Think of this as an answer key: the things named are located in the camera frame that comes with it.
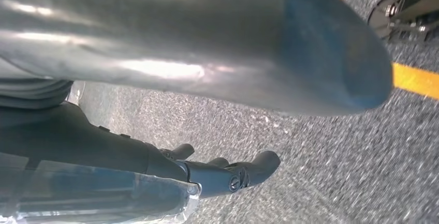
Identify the black robot foot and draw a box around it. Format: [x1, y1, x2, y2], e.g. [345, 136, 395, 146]
[367, 0, 439, 43]

